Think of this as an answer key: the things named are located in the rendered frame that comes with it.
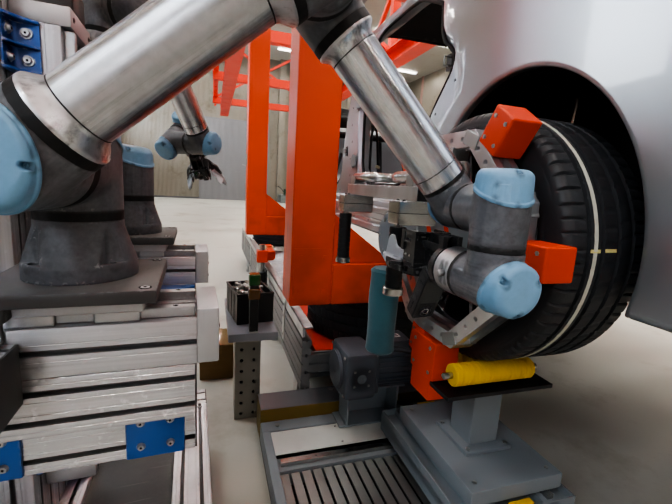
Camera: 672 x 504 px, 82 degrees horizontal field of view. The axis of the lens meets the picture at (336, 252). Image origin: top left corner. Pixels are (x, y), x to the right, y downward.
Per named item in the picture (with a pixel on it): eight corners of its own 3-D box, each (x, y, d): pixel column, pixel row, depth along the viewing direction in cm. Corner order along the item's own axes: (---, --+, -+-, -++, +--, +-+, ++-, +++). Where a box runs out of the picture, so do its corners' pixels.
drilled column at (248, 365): (258, 416, 161) (261, 321, 154) (234, 419, 158) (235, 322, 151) (256, 403, 170) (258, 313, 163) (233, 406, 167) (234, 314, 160)
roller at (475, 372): (541, 380, 105) (544, 360, 104) (448, 392, 96) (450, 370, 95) (525, 370, 110) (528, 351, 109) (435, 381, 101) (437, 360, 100)
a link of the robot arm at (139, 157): (129, 196, 95) (127, 139, 93) (88, 192, 100) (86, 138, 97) (165, 195, 107) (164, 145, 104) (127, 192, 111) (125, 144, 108)
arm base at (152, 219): (92, 234, 95) (90, 194, 93) (105, 227, 109) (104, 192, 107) (159, 235, 100) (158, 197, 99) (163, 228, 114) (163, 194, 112)
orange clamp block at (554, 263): (535, 272, 81) (573, 283, 73) (505, 273, 79) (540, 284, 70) (540, 240, 80) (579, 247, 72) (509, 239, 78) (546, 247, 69)
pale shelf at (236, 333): (277, 339, 137) (278, 331, 136) (228, 343, 132) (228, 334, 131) (262, 303, 177) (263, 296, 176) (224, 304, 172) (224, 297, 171)
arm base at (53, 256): (-1, 288, 49) (-8, 210, 48) (42, 263, 63) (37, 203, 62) (131, 284, 55) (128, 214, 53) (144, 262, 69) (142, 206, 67)
